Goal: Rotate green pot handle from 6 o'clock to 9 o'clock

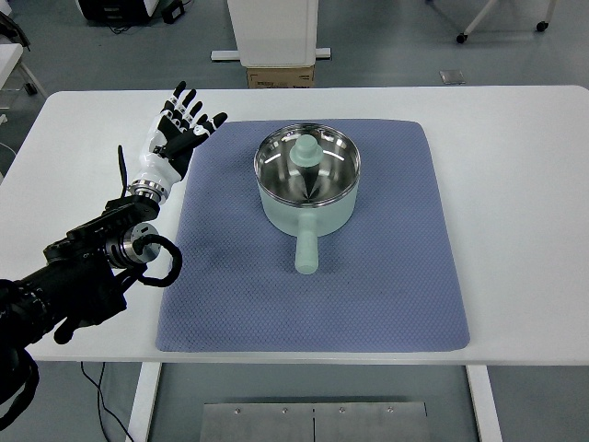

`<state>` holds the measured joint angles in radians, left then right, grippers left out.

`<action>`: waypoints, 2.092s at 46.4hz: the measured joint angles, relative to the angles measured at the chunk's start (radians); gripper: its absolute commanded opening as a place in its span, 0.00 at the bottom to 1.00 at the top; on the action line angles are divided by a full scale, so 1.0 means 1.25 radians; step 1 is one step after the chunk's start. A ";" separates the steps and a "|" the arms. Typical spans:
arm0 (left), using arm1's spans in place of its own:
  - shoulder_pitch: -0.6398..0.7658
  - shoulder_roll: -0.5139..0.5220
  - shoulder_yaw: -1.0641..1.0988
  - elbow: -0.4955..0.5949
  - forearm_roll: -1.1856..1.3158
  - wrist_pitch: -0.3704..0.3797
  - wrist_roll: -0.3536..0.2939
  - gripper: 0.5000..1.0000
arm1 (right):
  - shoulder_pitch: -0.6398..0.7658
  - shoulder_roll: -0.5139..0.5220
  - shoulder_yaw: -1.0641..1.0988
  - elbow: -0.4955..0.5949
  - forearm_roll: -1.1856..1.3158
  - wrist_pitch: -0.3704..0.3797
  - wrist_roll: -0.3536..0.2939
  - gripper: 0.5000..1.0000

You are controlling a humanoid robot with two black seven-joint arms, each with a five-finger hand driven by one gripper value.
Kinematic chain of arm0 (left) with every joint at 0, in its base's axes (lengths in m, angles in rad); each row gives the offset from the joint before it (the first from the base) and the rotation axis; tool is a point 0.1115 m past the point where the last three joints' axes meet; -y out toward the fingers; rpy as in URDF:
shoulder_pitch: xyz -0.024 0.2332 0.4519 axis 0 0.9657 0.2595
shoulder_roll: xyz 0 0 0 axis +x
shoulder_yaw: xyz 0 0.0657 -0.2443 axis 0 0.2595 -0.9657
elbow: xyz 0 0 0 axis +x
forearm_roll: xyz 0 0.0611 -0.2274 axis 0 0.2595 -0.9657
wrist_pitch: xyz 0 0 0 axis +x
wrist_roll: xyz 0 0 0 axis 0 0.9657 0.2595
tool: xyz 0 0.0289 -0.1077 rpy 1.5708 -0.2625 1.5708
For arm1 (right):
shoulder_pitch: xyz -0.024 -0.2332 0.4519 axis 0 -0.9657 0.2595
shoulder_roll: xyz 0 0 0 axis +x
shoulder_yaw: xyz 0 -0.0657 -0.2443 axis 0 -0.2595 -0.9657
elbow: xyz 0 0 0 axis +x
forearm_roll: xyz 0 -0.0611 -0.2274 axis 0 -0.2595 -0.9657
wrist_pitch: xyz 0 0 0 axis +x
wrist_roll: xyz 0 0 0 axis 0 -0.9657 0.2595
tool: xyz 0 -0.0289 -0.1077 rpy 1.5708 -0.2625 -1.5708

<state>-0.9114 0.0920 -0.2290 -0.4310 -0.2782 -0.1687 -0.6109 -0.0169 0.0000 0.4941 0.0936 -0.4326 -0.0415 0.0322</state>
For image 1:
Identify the cardboard box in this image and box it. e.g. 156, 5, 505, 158
246, 65, 315, 89

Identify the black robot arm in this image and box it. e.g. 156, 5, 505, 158
1, 191, 182, 428

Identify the metal floor plate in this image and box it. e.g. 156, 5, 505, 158
200, 401, 431, 441

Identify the green pot with glass lid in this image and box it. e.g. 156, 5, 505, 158
254, 123, 361, 274

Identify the white pedestal column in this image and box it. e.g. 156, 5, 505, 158
211, 0, 331, 68

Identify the white rolling chair base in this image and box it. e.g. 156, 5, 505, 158
455, 1, 559, 45

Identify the blue quilted mat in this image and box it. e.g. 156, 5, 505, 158
156, 120, 470, 353

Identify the black device on floor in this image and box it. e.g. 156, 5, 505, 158
75, 0, 191, 25

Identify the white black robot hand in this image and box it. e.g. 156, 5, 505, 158
129, 81, 227, 204

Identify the black floor cable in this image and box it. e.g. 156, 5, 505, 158
80, 361, 135, 442

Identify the white side table left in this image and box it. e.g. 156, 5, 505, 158
0, 11, 40, 125

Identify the grey floor outlet cover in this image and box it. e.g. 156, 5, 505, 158
439, 70, 466, 85

